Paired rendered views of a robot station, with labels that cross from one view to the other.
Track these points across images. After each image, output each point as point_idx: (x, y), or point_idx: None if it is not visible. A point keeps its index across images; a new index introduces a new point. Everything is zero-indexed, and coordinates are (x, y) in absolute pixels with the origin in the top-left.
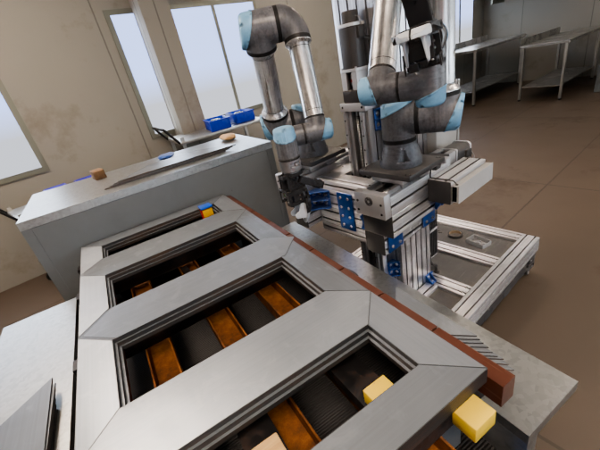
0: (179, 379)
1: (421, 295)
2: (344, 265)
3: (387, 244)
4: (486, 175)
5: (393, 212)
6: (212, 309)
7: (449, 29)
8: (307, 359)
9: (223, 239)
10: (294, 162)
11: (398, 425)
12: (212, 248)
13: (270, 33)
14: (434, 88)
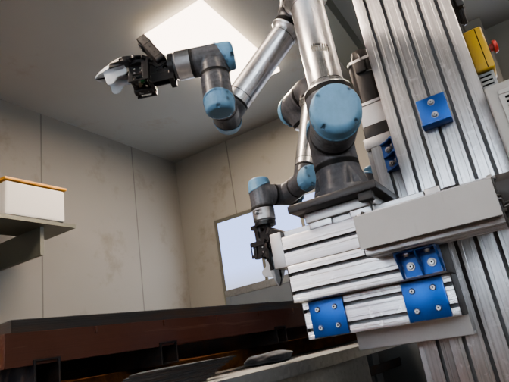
0: None
1: (242, 374)
2: (302, 357)
3: (310, 320)
4: (463, 205)
5: (288, 259)
6: (187, 352)
7: (301, 30)
8: None
9: (302, 328)
10: (255, 210)
11: None
12: (291, 335)
13: (291, 104)
14: (203, 97)
